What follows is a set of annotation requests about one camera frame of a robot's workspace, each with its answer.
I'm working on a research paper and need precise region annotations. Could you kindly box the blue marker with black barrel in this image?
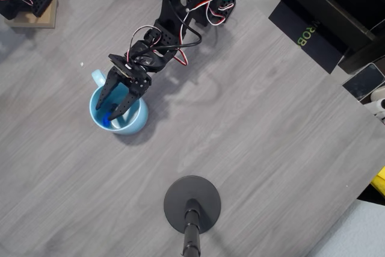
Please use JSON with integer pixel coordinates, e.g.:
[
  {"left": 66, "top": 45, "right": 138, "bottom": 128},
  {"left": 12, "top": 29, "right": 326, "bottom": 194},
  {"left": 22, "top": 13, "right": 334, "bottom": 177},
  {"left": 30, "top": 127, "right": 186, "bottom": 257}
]
[{"left": 101, "top": 103, "right": 119, "bottom": 128}]

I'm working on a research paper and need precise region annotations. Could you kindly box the light blue ceramic mug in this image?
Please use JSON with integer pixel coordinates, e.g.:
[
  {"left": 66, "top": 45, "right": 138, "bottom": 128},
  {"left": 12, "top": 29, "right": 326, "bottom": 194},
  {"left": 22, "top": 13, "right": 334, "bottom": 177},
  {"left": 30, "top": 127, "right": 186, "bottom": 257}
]
[{"left": 89, "top": 69, "right": 149, "bottom": 136}]

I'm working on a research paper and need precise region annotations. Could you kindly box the wooden base board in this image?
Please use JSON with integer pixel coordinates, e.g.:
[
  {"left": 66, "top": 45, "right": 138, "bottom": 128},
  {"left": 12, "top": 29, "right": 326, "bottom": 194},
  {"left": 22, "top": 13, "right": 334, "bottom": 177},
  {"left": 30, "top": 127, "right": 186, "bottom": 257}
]
[{"left": 3, "top": 0, "right": 59, "bottom": 29}]

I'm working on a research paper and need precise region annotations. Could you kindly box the black box with green letters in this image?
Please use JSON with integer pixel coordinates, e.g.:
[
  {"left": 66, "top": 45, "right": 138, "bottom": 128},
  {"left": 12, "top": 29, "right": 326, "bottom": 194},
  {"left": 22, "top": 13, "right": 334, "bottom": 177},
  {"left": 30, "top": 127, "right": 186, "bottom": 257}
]
[{"left": 268, "top": 0, "right": 351, "bottom": 75}]

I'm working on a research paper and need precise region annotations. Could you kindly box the black smartphone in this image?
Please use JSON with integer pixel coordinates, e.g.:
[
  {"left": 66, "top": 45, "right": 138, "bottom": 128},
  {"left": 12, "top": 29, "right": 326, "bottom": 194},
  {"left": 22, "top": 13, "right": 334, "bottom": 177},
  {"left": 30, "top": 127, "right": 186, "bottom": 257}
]
[{"left": 342, "top": 63, "right": 385, "bottom": 101}]

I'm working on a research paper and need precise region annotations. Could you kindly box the white plastic device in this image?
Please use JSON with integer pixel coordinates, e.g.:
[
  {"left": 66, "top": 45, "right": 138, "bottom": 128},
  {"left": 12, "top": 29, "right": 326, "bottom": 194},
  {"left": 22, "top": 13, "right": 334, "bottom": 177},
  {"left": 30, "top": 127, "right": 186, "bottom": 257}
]
[{"left": 363, "top": 86, "right": 385, "bottom": 124}]

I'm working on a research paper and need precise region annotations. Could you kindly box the yellow object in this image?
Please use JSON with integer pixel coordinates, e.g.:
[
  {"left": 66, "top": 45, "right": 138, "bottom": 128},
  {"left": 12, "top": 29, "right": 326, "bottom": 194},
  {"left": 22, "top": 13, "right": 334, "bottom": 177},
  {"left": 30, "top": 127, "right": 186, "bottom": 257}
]
[{"left": 370, "top": 166, "right": 385, "bottom": 196}]

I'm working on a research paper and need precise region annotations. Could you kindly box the light grey cloth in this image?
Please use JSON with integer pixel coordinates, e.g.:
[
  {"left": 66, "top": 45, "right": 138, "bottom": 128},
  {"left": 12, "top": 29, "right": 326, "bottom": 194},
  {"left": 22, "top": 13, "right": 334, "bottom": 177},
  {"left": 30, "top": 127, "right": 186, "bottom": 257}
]
[{"left": 309, "top": 199, "right": 385, "bottom": 257}]

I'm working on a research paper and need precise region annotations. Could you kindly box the black gripper camera mount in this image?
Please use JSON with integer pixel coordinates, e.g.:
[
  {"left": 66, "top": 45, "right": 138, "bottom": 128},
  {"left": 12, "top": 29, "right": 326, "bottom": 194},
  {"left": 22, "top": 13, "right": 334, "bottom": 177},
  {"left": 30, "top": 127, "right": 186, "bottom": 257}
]
[{"left": 108, "top": 54, "right": 135, "bottom": 79}]

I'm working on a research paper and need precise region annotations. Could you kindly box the red white servo cable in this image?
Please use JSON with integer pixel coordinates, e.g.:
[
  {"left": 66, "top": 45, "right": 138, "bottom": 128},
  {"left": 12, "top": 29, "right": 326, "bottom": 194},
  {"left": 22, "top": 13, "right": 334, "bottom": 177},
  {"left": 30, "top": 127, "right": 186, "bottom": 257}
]
[{"left": 126, "top": 0, "right": 235, "bottom": 67}]

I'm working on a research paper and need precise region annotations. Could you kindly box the black camera cable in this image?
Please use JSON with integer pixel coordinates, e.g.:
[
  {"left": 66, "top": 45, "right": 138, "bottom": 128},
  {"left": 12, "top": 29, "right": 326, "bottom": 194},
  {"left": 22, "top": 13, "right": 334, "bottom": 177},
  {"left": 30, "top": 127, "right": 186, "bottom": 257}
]
[{"left": 132, "top": 0, "right": 203, "bottom": 52}]

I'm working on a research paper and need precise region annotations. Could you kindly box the black round-base camera stand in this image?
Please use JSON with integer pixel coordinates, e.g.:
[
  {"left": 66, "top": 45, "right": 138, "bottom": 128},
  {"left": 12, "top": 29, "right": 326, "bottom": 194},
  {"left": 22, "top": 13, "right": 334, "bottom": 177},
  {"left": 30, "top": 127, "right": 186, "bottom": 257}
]
[{"left": 163, "top": 175, "right": 222, "bottom": 257}]

